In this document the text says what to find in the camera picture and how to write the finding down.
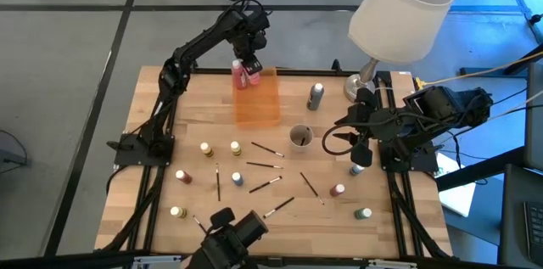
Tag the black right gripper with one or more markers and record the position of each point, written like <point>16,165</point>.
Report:
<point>377,120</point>

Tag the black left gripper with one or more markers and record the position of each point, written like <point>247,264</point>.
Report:
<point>252,33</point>

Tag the coral large paint bottle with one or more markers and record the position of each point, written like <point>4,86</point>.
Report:
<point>239,76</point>

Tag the dark grey large paint bottle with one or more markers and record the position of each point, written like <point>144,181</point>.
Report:
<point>315,98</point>

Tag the pink large paint bottle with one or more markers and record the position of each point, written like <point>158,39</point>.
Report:
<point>253,79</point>

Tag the orange translucent plastic bin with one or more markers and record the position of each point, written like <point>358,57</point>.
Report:
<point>259,108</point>

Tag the lemon yellow small paint bottle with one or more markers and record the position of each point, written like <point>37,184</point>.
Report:
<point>235,148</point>

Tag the orange-yellow small paint bottle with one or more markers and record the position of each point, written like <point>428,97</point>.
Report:
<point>206,149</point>

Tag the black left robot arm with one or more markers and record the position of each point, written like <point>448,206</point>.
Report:
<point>165,91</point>

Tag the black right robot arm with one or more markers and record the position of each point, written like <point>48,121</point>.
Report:
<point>445,108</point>

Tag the blue small paint bottle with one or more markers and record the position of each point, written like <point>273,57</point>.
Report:
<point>237,178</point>
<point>356,170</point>

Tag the magenta small paint bottle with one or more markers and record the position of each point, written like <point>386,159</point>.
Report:
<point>337,190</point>

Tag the green small paint bottle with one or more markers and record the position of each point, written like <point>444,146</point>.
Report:
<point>363,213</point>

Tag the red small paint bottle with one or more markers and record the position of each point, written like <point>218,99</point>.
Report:
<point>183,177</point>

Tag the pale yellow small paint bottle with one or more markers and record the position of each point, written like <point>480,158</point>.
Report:
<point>178,212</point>

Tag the white paper cup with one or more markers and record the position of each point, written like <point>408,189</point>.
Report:
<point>295,135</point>

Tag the black table edge clamp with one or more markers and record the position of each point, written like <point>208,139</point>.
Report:
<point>336,65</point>

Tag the silver table lamp white shade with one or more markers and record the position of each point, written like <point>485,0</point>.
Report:
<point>399,18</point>

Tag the white flat box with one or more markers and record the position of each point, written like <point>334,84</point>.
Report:
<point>458,197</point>

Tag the black diagonal beam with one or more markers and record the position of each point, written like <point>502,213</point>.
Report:
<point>479,169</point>

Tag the black handheld device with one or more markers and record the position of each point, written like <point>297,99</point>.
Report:
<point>229,243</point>

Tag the dark grey side panel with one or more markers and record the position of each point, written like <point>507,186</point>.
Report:
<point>535,133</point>

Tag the black side desk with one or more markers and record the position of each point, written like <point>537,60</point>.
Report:
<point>513,218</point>

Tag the black keyboard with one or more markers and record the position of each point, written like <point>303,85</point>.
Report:
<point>535,231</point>

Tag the grey floor object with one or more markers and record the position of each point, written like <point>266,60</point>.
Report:
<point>8,156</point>

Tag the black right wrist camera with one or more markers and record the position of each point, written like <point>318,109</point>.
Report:
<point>362,155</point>

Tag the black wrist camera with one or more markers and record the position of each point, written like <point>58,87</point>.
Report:
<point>362,155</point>
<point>254,67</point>

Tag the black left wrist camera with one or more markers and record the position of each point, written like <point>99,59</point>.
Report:
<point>254,67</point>

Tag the black aluminium table frame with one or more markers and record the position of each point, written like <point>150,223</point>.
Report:
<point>305,72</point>

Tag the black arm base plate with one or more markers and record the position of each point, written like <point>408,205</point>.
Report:
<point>426,166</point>
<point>125,156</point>

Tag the silver frame bracket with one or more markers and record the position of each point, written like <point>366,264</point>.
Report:
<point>392,264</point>
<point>157,259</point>

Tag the black table-level camera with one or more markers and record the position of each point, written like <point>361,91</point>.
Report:
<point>274,261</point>

